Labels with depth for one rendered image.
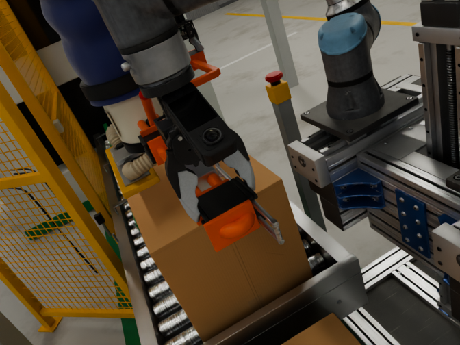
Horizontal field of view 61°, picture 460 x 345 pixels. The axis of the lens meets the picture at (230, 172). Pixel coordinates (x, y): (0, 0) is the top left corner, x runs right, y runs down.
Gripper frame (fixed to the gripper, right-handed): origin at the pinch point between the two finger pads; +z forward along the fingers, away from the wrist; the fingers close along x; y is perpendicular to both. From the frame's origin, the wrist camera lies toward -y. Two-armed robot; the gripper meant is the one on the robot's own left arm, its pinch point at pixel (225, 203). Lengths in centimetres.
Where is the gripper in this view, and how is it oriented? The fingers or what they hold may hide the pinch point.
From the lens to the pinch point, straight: 57.2
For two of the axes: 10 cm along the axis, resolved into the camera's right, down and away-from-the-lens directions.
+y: -3.7, -3.8, 8.5
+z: 3.4, 8.0, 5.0
